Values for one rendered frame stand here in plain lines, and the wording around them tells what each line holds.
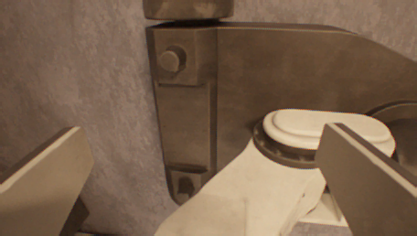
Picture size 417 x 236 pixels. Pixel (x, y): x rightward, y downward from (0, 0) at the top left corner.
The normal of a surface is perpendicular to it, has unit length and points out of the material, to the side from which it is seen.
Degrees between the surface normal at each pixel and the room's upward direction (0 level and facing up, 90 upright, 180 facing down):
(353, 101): 0
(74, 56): 0
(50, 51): 0
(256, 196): 90
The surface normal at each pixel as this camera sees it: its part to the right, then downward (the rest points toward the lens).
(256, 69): -0.18, 0.48
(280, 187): -0.01, -0.87
